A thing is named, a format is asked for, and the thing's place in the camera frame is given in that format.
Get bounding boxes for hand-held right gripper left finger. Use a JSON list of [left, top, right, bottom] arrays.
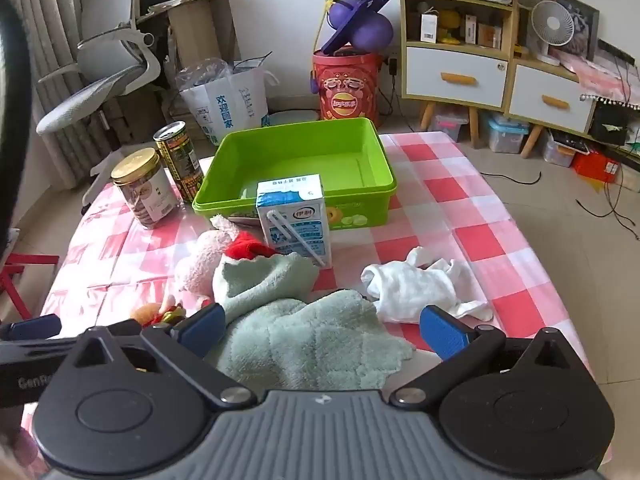
[[65, 302, 257, 411]]

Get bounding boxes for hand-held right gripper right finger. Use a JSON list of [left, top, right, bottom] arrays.
[[390, 305, 583, 411]]

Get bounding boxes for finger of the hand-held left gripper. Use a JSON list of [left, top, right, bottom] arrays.
[[0, 314, 63, 343]]

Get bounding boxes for white cloth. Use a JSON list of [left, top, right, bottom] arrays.
[[361, 247, 493, 325]]

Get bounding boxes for small orange plush toy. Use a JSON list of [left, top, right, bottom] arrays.
[[131, 292, 188, 328]]

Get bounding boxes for red knitted hat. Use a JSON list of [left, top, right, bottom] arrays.
[[223, 232, 273, 262]]

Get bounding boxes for light green fluffy towel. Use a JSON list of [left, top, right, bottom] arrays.
[[202, 252, 416, 392]]

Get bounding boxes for green plastic bin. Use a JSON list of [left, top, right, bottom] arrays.
[[192, 117, 398, 231]]

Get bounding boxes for red stool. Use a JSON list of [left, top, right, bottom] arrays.
[[0, 254, 60, 323]]

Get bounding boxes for pink plush rabbit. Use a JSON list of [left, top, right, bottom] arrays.
[[174, 215, 241, 306]]

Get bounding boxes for pink checked tablecloth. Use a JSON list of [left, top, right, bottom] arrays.
[[22, 132, 613, 466]]

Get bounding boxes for gold lid cookie jar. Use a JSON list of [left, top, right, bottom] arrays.
[[111, 148, 183, 231]]

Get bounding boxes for blue and white milk carton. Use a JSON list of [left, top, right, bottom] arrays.
[[256, 174, 333, 267]]

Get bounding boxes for dark yellow drink can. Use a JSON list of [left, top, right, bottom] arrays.
[[153, 121, 205, 204]]

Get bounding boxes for clear storage box pink contents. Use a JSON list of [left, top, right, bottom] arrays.
[[432, 112, 471, 143]]

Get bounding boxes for blue lid storage box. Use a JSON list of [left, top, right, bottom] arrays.
[[487, 112, 531, 155]]

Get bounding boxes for white shopping bag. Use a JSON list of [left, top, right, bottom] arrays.
[[179, 62, 278, 146]]

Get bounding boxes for red box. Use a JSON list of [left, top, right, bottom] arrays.
[[572, 150, 623, 183]]

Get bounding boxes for tall wooden cabinet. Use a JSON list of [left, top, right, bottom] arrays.
[[397, 0, 518, 148]]

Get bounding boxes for clear plastic bag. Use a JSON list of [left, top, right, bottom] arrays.
[[175, 56, 241, 93]]

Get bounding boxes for red chip bucket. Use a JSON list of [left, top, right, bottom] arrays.
[[311, 46, 383, 128]]

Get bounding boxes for white office chair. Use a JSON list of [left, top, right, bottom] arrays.
[[35, 0, 168, 136]]

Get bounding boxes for orange boxes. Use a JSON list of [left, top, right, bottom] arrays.
[[462, 12, 503, 50]]

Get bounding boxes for pink cloth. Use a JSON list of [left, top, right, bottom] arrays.
[[565, 52, 640, 108]]

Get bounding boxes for white barcode box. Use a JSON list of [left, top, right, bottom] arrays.
[[420, 12, 440, 43]]

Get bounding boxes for wooden desk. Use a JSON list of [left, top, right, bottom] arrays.
[[137, 0, 241, 91]]

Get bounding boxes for yellow toy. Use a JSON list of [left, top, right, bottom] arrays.
[[440, 7, 461, 43]]

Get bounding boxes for purple bouncing toy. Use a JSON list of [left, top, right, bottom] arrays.
[[320, 0, 396, 58]]

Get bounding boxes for grey curtain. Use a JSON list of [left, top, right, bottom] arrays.
[[5, 0, 101, 191]]

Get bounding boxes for small white desk fan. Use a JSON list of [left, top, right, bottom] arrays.
[[531, 0, 575, 66]]

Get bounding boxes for black floor cable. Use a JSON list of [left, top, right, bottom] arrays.
[[480, 170, 543, 186]]

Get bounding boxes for tangled black cables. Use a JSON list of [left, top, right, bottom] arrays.
[[575, 180, 640, 241]]

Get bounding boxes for dark picture frame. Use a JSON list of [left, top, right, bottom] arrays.
[[552, 0, 601, 63]]

